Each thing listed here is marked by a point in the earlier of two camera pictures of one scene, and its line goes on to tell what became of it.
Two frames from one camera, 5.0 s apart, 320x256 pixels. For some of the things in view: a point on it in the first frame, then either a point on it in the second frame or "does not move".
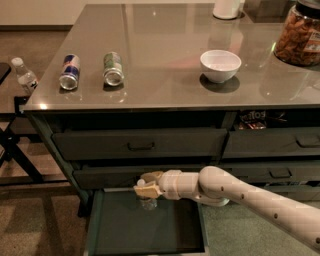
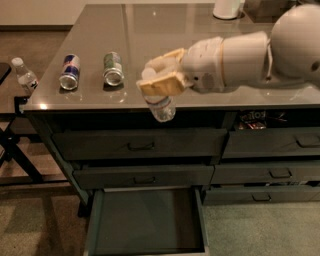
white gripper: [170, 184] → [202, 64]
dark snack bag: [252, 120] does not move
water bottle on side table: [26, 79] does not move
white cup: [226, 9] does not move
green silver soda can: [113, 74] does not move
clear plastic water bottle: [146, 203] → [162, 108]
